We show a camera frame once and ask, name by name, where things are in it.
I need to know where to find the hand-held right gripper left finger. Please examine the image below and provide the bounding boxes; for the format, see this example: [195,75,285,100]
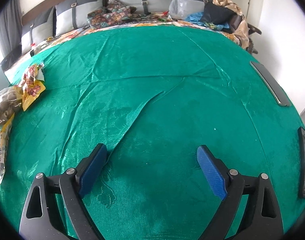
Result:
[19,143,108,240]

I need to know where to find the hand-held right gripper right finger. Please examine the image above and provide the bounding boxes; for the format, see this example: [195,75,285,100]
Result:
[196,144,284,240]

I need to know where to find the clear brown snack packet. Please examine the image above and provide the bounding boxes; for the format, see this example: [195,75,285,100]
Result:
[0,115,13,186]

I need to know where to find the red and yellow snack packet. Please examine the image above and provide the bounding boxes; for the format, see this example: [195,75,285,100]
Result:
[21,64,47,112]

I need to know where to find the gold foil snack packet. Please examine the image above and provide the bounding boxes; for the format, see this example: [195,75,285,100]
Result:
[0,86,24,128]

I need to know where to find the green satin tablecloth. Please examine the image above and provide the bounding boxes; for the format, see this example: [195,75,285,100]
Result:
[0,25,305,240]

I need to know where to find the grey phone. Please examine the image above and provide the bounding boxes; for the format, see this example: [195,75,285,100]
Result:
[250,61,292,107]

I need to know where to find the dark bulky object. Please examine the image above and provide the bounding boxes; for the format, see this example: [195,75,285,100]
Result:
[0,47,22,68]

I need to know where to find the dark chair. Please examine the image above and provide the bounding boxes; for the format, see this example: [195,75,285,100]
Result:
[232,15,262,54]

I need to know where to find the blue cloth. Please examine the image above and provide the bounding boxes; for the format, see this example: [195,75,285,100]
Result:
[184,12,230,30]

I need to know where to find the dark floral folded blanket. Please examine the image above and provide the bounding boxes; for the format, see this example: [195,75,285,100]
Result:
[87,0,137,28]

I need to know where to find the black bag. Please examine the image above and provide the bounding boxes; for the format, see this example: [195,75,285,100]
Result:
[200,2,234,25]

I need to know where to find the small colourful items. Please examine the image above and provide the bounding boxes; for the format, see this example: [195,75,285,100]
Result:
[143,11,174,22]

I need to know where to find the beige patterned cloth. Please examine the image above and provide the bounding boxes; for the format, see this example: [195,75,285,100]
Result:
[212,0,250,48]

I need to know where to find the clear plastic bag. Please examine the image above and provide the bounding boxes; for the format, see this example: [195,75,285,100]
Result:
[169,0,190,20]

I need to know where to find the grey curtain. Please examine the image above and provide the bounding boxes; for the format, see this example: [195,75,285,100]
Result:
[0,0,20,58]

